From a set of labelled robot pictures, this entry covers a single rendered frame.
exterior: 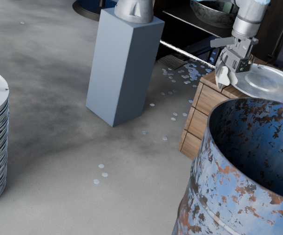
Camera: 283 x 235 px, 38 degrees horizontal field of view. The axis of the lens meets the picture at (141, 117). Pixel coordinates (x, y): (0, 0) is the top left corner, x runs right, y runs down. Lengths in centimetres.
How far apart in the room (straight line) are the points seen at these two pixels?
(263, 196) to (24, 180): 83
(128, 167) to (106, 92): 34
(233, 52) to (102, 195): 64
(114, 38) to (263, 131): 67
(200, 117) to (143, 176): 31
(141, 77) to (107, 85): 15
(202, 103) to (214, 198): 63
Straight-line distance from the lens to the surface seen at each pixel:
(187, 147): 165
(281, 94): 156
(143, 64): 165
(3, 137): 123
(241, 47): 131
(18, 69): 204
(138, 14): 155
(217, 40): 138
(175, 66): 197
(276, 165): 133
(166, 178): 155
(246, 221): 96
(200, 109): 155
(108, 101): 169
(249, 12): 127
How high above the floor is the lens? 100
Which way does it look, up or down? 33 degrees down
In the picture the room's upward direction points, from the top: 14 degrees clockwise
